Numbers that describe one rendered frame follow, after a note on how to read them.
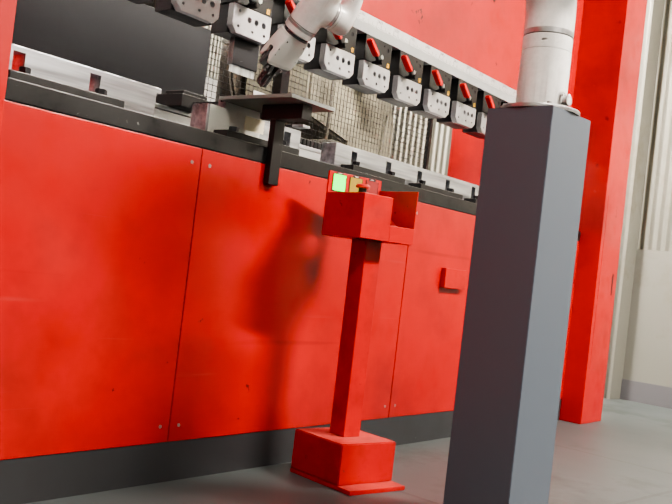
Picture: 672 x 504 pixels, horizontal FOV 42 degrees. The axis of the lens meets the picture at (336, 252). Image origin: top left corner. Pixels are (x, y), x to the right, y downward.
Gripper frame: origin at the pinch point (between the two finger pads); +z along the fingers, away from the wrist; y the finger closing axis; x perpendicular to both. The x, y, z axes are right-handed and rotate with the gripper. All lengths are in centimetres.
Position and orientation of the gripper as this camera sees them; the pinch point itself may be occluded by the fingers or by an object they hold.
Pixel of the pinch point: (264, 78)
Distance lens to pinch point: 246.6
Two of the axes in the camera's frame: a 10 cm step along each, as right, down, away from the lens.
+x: 5.3, 7.0, -4.8
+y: -6.1, -0.8, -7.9
